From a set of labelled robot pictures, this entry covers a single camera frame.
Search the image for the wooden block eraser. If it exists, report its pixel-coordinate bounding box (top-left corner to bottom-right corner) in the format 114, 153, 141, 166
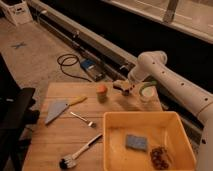
113, 80, 134, 96

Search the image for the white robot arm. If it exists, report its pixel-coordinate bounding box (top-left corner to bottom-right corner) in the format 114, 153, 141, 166
128, 51, 213, 171

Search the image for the orange lidded spice jar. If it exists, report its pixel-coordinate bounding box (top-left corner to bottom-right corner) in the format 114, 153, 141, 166
96, 84, 108, 103

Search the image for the blue grey power box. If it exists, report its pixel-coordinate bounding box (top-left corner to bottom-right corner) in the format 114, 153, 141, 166
80, 59, 105, 82

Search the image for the metal fork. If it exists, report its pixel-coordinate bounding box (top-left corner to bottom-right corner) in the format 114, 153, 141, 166
70, 112, 96, 128

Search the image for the blue sponge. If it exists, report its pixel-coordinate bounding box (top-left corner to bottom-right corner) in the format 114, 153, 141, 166
125, 135, 148, 151

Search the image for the yellow plastic bin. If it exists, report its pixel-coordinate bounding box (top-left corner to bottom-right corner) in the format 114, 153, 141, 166
103, 111, 196, 171

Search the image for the white dish brush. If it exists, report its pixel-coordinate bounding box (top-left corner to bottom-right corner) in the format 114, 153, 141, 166
59, 134, 102, 170

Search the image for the dark red grape bunch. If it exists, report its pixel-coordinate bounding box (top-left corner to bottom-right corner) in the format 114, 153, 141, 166
150, 147, 170, 170

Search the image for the black chair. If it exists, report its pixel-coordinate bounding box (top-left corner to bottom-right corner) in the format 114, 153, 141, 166
0, 53, 40, 171

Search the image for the white storage crate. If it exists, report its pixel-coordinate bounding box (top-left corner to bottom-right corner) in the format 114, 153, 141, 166
0, 0, 33, 26

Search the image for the black cable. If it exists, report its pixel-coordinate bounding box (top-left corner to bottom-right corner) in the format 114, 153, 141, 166
56, 53, 94, 83

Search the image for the yellow handled scraper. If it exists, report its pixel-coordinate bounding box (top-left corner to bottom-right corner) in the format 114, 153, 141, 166
45, 96, 87, 125

